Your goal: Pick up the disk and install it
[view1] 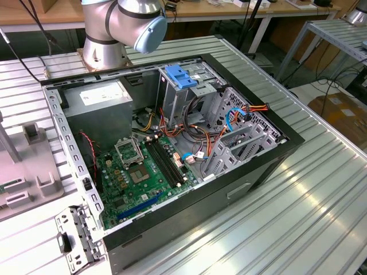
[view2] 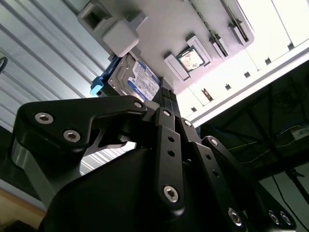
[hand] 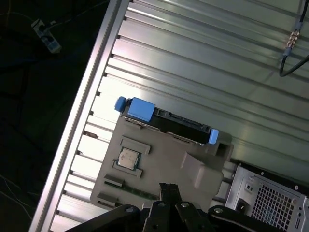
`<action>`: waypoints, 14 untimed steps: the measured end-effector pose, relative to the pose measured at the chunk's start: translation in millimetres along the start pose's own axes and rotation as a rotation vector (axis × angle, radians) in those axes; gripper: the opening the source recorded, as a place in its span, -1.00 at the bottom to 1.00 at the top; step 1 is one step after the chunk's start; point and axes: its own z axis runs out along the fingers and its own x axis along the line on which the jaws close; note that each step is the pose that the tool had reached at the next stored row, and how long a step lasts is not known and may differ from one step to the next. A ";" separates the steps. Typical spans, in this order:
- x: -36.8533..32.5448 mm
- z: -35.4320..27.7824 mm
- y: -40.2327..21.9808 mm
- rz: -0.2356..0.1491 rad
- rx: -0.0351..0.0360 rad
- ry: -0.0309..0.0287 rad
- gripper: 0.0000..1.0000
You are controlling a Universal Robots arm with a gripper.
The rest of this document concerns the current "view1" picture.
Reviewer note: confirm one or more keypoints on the black tripod stand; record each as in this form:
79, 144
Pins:
255, 14

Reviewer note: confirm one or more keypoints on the small white box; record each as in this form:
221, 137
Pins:
265, 3
242, 3

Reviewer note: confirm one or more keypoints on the grey power supply unit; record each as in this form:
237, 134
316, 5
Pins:
97, 117

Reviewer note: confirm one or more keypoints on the silver expansion slot bracket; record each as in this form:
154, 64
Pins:
67, 213

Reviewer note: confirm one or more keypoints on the blue plastic drive latch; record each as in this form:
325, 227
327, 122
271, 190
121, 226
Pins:
179, 76

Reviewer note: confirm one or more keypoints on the black open PC case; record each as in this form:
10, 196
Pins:
186, 217

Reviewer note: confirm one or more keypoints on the silver disk bay cage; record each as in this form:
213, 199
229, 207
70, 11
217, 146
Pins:
271, 141

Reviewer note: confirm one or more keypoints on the black case fan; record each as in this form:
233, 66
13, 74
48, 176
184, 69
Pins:
86, 151

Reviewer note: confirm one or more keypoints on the green motherboard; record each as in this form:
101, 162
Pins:
143, 189

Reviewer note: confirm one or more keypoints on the blue expansion slot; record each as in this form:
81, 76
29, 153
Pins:
137, 207

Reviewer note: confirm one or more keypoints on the grey parts rack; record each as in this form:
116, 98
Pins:
31, 163

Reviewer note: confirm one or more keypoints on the CPU socket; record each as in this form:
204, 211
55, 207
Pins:
140, 174

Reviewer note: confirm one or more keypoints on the long wooden desk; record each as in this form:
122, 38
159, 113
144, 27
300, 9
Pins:
200, 11

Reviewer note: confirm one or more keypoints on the green RAM stick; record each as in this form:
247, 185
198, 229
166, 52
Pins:
3, 188

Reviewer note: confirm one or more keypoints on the black RAM slot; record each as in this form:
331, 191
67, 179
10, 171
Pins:
170, 161
161, 163

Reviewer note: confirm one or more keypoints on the cardboard box with labels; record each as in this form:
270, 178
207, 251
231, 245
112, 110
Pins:
341, 114

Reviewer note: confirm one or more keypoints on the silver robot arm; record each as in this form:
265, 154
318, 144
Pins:
97, 17

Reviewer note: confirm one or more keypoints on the silver optical drive cage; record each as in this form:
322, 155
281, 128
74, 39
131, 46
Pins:
172, 100

